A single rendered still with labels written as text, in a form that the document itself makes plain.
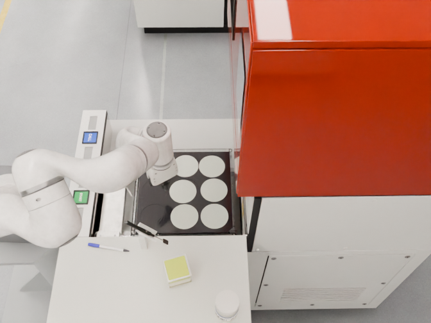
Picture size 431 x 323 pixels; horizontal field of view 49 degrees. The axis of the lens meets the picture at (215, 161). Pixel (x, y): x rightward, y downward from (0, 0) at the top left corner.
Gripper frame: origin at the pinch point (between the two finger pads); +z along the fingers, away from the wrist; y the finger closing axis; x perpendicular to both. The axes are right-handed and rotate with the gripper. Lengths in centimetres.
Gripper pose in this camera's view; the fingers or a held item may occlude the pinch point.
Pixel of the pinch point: (164, 184)
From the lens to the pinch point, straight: 166.9
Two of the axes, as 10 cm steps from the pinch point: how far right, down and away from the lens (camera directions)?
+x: 5.4, 7.1, -4.6
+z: -0.1, 5.5, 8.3
